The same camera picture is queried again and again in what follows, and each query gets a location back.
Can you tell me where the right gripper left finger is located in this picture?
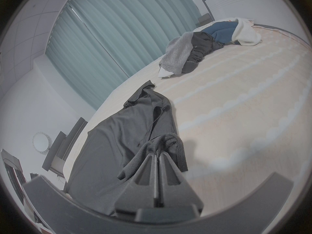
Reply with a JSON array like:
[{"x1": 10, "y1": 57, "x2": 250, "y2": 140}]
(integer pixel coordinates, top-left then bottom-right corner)
[{"x1": 114, "y1": 154, "x2": 158, "y2": 214}]

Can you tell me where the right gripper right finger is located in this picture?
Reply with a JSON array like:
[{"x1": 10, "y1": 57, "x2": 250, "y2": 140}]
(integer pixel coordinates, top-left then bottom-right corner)
[{"x1": 158, "y1": 152, "x2": 204, "y2": 213}]

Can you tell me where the black shirt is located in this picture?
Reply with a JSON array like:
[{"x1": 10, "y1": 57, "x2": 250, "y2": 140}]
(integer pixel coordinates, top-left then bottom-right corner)
[{"x1": 64, "y1": 80, "x2": 188, "y2": 216}]

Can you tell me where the pile of clothes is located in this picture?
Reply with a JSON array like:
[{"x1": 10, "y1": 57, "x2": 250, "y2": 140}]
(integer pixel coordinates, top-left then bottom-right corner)
[{"x1": 158, "y1": 17, "x2": 262, "y2": 78}]

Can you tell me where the black chest of drawers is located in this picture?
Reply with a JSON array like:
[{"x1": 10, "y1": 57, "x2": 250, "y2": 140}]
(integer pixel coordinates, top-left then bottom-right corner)
[{"x1": 42, "y1": 117, "x2": 88, "y2": 177}]

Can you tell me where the bed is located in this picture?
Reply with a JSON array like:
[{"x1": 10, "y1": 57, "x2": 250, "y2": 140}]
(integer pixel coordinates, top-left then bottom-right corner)
[{"x1": 64, "y1": 0, "x2": 312, "y2": 216}]

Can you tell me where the blue-green curtain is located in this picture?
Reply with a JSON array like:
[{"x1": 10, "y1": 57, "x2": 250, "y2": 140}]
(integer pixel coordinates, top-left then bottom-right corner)
[
  {"x1": 69, "y1": 0, "x2": 203, "y2": 78},
  {"x1": 45, "y1": 5, "x2": 130, "y2": 111}
]

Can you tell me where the white printed pillow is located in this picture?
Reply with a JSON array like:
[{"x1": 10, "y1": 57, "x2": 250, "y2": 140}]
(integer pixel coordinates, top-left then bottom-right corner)
[{"x1": 194, "y1": 17, "x2": 254, "y2": 32}]

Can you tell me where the grey bedside table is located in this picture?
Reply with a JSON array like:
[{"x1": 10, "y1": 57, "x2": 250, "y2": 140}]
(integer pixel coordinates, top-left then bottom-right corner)
[{"x1": 198, "y1": 13, "x2": 213, "y2": 25}]

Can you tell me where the white ring lamp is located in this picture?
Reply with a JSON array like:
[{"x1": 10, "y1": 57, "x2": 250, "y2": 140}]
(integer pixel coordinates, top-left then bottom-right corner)
[{"x1": 32, "y1": 131, "x2": 51, "y2": 153}]

